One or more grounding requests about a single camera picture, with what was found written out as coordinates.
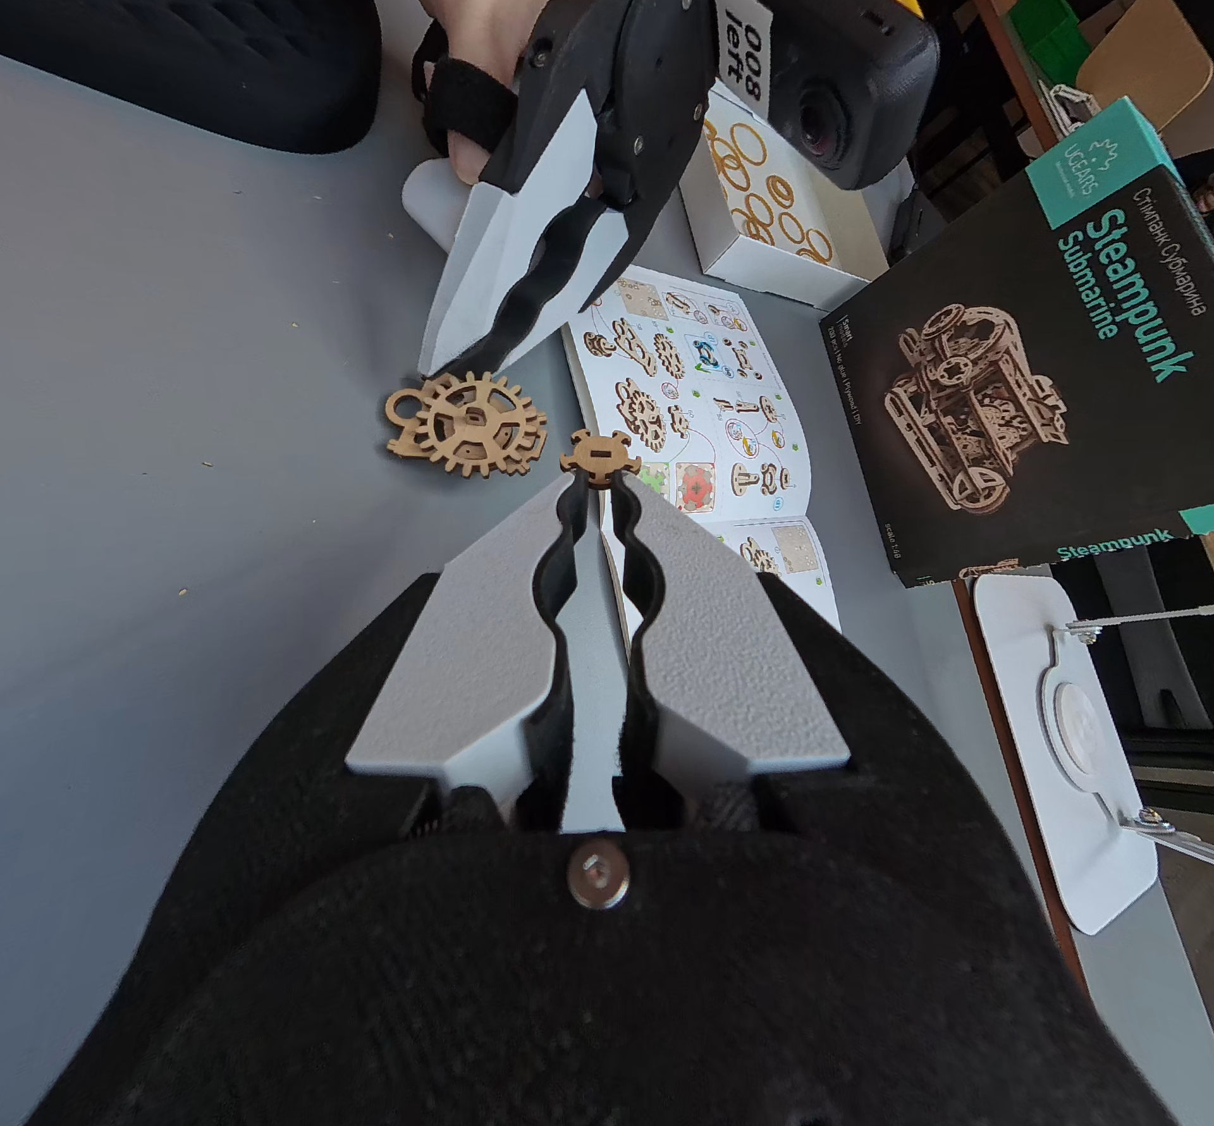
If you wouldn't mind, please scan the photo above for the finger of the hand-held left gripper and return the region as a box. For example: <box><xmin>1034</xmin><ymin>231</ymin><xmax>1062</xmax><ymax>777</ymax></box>
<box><xmin>416</xmin><ymin>87</ymin><xmax>610</xmax><ymax>381</ymax></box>
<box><xmin>460</xmin><ymin>194</ymin><xmax>639</xmax><ymax>373</ymax></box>

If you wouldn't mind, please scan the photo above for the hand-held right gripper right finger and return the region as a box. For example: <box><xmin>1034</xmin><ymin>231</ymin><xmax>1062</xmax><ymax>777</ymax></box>
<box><xmin>610</xmin><ymin>473</ymin><xmax>851</xmax><ymax>831</ymax></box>

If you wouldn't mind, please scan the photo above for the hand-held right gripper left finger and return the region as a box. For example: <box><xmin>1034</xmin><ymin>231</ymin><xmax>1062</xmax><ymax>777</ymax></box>
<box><xmin>344</xmin><ymin>480</ymin><xmax>604</xmax><ymax>833</ymax></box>

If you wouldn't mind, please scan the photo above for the wooden gear assembly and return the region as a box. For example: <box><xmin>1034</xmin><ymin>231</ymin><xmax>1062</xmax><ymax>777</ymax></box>
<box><xmin>385</xmin><ymin>371</ymin><xmax>551</xmax><ymax>482</ymax></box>

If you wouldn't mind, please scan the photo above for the small notched wooden disc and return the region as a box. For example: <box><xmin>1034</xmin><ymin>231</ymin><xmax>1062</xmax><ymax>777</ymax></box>
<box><xmin>560</xmin><ymin>429</ymin><xmax>645</xmax><ymax>491</ymax></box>

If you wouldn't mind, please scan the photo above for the grey desk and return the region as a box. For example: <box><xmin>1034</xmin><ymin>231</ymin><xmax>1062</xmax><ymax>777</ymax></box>
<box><xmin>0</xmin><ymin>0</ymin><xmax>1078</xmax><ymax>1126</ymax></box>

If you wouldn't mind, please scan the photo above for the assembly instruction booklet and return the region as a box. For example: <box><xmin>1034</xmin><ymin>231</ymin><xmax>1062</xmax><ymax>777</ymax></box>
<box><xmin>562</xmin><ymin>266</ymin><xmax>844</xmax><ymax>635</ymax></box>

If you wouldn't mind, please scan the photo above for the green box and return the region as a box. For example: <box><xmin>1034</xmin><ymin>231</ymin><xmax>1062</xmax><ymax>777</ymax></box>
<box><xmin>1006</xmin><ymin>0</ymin><xmax>1093</xmax><ymax>89</ymax></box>

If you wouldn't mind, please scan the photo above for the black model kit box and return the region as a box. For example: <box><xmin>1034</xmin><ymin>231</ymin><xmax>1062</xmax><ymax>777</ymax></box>
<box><xmin>820</xmin><ymin>96</ymin><xmax>1214</xmax><ymax>589</ymax></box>

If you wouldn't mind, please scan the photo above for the black padded seat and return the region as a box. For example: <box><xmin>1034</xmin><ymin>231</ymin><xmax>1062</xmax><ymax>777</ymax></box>
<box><xmin>0</xmin><ymin>0</ymin><xmax>383</xmax><ymax>163</ymax></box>

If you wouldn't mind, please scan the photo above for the tan chair back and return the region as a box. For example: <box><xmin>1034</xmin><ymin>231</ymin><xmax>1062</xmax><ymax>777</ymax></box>
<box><xmin>1076</xmin><ymin>0</ymin><xmax>1214</xmax><ymax>163</ymax></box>

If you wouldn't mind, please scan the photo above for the white box with ring print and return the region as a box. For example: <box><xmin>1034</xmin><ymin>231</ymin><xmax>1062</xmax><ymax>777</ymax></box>
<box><xmin>678</xmin><ymin>87</ymin><xmax>918</xmax><ymax>312</ymax></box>

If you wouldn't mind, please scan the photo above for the white plastic base plate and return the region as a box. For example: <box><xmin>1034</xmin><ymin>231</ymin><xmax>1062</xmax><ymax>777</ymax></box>
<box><xmin>973</xmin><ymin>573</ymin><xmax>1163</xmax><ymax>938</ymax></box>

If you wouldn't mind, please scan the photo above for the metal bracket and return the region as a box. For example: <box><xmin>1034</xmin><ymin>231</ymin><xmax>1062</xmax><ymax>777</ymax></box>
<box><xmin>1121</xmin><ymin>807</ymin><xmax>1214</xmax><ymax>862</ymax></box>
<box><xmin>1065</xmin><ymin>606</ymin><xmax>1214</xmax><ymax>646</ymax></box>

